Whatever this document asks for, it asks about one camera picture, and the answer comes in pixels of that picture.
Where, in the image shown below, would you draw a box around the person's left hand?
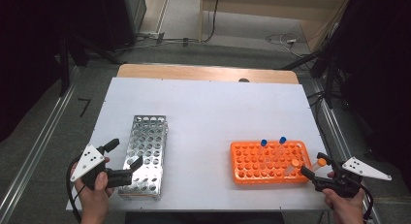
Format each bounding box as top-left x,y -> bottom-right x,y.
73,156 -> 115,208

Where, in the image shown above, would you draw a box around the right hand-held gripper cable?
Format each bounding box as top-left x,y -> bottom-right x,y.
357,181 -> 375,223

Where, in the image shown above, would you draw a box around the left hand-held gripper cable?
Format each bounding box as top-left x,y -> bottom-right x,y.
65,154 -> 86,224

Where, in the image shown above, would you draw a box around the white board sheet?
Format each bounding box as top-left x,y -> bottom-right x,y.
66,77 -> 347,212

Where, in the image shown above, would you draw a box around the aluminium floor rail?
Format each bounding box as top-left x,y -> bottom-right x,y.
0,66 -> 80,218
309,78 -> 382,224

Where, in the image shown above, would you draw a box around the blue-capped test tube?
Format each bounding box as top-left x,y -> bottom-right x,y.
275,136 -> 288,159
258,139 -> 269,160

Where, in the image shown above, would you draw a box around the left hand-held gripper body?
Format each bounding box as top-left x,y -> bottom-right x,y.
70,144 -> 134,191

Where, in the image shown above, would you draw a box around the grey power strip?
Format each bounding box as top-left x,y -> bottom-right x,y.
137,30 -> 167,45

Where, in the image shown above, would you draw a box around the black hanging cable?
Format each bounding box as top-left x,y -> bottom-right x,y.
203,0 -> 222,44

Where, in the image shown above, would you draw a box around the orange plastic test tube rack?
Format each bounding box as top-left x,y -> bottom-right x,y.
230,140 -> 314,185

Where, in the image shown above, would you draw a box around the metal test tube rack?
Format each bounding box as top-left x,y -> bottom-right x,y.
117,114 -> 170,201

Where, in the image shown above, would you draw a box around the orange-capped test tube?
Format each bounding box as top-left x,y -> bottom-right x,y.
309,157 -> 328,173
284,158 -> 300,178

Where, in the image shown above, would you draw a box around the grey floor cables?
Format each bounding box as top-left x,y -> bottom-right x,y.
115,36 -> 202,53

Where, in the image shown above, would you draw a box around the white coiled cable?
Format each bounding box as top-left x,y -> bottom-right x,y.
265,32 -> 304,58

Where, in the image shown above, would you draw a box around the dark cabinet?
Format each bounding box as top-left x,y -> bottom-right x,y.
96,0 -> 148,52

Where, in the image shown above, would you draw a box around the black floor cables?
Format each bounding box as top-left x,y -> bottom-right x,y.
306,90 -> 329,147

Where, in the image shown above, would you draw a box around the light wooden cabinet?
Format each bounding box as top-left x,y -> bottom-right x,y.
197,0 -> 355,53

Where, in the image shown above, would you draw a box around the hand-held gripper cable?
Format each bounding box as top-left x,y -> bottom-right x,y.
357,181 -> 375,223
65,154 -> 86,224

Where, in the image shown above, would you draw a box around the person's right hand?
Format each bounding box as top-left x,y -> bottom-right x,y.
322,171 -> 366,214

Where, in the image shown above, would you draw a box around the black metal stand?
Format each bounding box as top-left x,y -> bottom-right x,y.
57,33 -> 124,97
279,46 -> 343,109

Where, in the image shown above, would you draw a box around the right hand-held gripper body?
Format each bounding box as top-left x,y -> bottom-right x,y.
311,156 -> 393,199

